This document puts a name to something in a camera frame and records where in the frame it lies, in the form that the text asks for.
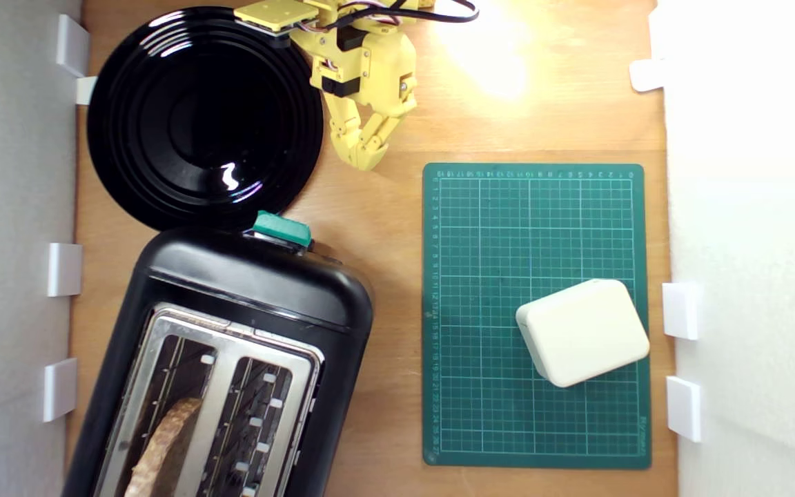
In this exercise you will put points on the black two-slot toaster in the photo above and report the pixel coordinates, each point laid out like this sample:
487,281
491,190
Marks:
259,283

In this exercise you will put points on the white wall clip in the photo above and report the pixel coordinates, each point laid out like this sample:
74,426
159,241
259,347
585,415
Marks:
65,269
647,74
73,45
59,388
682,310
85,90
684,408

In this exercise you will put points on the green cutting mat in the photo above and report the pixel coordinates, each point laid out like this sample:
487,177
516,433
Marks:
494,235

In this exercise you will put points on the black round plate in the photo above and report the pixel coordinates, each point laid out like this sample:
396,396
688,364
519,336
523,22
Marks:
190,124

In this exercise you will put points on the brown bread slice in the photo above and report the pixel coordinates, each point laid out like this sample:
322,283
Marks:
163,445

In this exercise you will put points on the green toaster lever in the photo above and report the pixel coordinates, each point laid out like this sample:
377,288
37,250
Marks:
282,228

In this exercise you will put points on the white block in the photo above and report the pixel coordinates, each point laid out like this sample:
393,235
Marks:
582,333

